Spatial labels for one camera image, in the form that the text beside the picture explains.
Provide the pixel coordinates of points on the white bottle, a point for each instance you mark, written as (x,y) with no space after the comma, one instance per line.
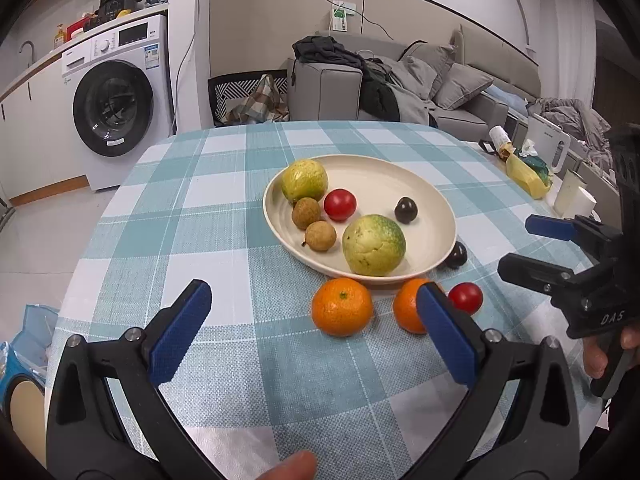
(499,137)

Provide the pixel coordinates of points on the person's left hand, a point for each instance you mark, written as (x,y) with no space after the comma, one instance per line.
(292,467)

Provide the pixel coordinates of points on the large green guava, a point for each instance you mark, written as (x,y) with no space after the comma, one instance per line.
(372,245)

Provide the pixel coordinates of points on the cream round plate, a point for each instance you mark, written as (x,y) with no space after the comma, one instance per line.
(425,190)

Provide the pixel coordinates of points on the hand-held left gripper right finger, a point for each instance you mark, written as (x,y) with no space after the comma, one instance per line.
(447,337)

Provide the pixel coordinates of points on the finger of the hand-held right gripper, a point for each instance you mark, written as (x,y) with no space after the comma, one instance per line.
(547,227)
(535,270)

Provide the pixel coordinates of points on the yellow bag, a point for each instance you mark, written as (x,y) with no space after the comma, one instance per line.
(525,175)

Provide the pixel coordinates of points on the teal checked tablecloth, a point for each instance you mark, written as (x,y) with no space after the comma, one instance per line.
(200,220)

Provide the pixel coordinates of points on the round beige stool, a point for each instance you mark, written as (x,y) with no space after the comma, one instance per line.
(25,410)

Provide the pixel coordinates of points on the white cup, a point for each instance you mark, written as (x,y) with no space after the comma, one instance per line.
(575,202)

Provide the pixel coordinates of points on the brown longan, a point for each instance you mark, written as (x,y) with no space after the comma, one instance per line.
(320,235)
(306,212)

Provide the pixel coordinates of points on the yellow-green guava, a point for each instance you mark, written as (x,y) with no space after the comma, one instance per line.
(302,180)

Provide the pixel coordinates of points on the white electric kettle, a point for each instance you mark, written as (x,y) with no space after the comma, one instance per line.
(545,140)

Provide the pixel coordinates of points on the red box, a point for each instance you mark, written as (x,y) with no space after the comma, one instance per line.
(77,27)

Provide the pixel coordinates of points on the white washing machine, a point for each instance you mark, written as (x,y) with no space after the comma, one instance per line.
(117,105)

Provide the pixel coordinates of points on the blue plastic bag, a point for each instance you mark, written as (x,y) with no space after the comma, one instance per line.
(30,335)

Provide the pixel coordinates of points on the metal faucet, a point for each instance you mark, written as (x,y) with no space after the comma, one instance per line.
(29,52)

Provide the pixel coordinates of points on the white kitchen cabinet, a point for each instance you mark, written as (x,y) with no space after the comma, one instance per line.
(30,140)

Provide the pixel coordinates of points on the grey blanket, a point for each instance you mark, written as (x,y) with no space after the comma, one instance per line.
(575,120)

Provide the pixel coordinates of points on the green-labelled wall device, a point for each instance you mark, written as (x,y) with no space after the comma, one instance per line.
(341,19)

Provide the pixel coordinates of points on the grey sofa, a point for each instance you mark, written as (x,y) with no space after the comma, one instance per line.
(325,92)

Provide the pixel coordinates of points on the grey pillow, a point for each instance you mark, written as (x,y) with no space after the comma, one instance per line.
(462,87)
(425,67)

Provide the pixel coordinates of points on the red cherry tomato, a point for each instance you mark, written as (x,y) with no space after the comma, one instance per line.
(340,205)
(466,298)

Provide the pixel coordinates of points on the yellow bottle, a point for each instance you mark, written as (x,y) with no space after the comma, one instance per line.
(60,37)

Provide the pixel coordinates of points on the person's right hand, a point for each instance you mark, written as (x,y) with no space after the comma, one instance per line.
(595,360)

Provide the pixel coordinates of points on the dark plum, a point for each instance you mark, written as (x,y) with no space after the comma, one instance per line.
(406,210)
(456,255)

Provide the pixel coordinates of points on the plaid cloth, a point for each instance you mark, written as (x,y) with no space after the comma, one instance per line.
(260,102)

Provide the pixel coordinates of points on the black patterned chair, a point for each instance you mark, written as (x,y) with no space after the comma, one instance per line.
(222,97)

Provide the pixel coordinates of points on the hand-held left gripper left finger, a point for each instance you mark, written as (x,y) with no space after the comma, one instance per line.
(180,330)

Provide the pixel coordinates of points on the black pressure cooker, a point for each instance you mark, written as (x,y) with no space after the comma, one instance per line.
(119,4)

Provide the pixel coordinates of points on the dark clothes pile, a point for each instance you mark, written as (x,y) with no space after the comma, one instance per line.
(330,52)

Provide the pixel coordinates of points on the orange mandarin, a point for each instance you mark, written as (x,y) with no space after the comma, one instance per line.
(407,307)
(342,307)

